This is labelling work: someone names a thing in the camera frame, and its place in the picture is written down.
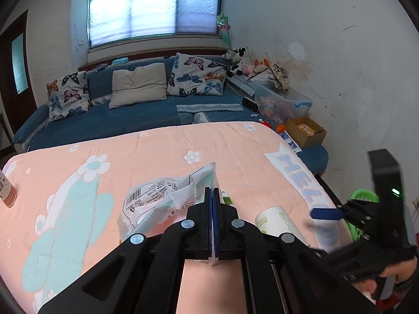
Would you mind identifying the red bag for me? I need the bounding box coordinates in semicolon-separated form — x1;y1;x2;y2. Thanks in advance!
376;288;418;314

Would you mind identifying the red capped can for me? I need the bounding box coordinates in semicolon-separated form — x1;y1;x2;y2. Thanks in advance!
0;171;17;208

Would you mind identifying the white paper cup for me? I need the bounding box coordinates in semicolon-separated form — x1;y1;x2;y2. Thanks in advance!
255;206;310;246

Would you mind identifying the green plastic basket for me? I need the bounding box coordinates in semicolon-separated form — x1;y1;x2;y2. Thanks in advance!
345;189;379;242

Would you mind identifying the beige cushion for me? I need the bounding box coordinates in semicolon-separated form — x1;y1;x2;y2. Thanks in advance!
109;63;168;109

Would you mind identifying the window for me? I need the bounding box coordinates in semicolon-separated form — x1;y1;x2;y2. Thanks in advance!
87;0;222;47

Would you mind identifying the white plastic bag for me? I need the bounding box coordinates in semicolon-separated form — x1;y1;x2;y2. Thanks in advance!
117;162;219;242

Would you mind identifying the dark wooden door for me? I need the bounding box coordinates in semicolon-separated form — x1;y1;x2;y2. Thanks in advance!
1;12;37;133

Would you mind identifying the blue round stool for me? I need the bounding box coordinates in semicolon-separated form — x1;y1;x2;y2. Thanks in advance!
297;145;329;175

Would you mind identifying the clear plastic storage bin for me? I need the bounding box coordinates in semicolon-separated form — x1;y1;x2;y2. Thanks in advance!
252;83;312;127

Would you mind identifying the blue sofa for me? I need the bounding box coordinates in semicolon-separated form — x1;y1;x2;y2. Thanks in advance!
12;65;262;152

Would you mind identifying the left butterfly pillow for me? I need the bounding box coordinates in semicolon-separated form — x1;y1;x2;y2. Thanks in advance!
46;71;91;122

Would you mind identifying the right butterfly pillow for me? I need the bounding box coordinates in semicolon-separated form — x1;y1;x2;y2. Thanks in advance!
167;53;229;97

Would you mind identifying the butterfly pillow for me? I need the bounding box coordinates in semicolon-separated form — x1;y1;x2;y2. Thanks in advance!
46;71;91;122
167;53;229;97

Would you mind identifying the pink patterned table blanket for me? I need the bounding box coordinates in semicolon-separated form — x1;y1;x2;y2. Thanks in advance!
1;122;351;313

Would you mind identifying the cardboard box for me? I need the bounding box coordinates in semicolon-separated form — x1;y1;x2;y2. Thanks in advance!
285;117;327;149

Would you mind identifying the person's right hand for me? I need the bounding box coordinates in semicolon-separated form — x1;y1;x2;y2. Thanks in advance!
357;257;418;293

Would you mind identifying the plush toys pile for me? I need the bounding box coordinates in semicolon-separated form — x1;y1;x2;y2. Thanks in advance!
222;47;289;93

